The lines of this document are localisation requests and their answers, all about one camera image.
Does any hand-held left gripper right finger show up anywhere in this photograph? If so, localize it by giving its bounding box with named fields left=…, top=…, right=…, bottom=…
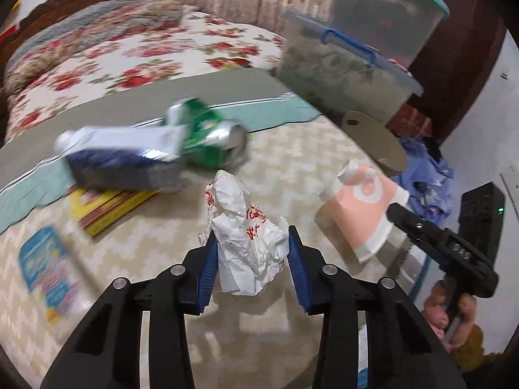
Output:
left=288, top=225, right=467, bottom=389

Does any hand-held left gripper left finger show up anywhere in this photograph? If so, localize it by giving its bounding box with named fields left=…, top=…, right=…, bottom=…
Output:
left=41, top=233, right=222, bottom=389

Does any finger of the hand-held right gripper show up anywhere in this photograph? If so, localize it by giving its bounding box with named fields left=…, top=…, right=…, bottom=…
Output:
left=387, top=203, right=449, bottom=258

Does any white paper wrapper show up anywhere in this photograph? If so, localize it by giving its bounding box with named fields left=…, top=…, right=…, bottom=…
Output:
left=198, top=169, right=289, bottom=296

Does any pink and white pouch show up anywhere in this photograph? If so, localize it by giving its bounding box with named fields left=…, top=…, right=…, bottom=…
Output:
left=318, top=160, right=410, bottom=264

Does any beige plastic bin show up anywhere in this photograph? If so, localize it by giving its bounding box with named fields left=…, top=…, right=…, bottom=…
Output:
left=341, top=110, right=408, bottom=177

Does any yellow and red box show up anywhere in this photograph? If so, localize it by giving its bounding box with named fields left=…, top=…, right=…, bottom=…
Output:
left=67, top=186, right=159, bottom=239

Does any small drink carton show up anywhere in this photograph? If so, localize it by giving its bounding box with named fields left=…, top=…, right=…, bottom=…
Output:
left=54, top=124, right=189, bottom=193

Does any crushed green drink can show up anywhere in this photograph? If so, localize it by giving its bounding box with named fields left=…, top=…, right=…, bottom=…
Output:
left=166, top=97, right=248, bottom=169

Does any white and blue tissue packet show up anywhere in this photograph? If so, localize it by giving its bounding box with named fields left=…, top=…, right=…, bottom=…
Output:
left=18, top=225, right=102, bottom=325

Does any person's right forearm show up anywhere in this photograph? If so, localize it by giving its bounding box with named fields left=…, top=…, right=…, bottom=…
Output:
left=458, top=324, right=503, bottom=373

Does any person's right hand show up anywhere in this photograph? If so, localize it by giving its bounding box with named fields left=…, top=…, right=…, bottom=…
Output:
left=422, top=281, right=478, bottom=349

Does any blue cloth bundle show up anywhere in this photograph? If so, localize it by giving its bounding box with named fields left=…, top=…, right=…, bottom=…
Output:
left=395, top=134, right=455, bottom=219

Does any black electronic box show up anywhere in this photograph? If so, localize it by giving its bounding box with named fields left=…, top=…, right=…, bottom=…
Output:
left=460, top=182, right=507, bottom=252

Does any orange cardboard box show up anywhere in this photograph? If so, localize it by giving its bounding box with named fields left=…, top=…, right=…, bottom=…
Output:
left=399, top=103, right=432, bottom=138

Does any chevron patterned blanket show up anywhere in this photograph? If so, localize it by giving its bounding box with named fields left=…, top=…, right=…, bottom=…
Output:
left=0, top=67, right=430, bottom=389

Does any dark brown wardrobe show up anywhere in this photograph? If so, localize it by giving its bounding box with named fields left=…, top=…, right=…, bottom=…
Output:
left=405, top=0, right=512, bottom=138

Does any clear storage box teal lid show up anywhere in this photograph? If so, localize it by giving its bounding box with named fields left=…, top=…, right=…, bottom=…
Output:
left=332, top=0, right=451, bottom=69

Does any floral bed sheet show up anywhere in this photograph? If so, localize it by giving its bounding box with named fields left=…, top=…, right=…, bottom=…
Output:
left=6, top=10, right=286, bottom=138

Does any patchwork floral quilt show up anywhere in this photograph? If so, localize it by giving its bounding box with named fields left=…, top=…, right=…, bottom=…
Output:
left=4, top=0, right=187, bottom=74

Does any clear storage box blue handle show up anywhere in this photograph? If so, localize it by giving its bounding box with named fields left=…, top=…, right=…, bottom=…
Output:
left=276, top=12, right=424, bottom=122

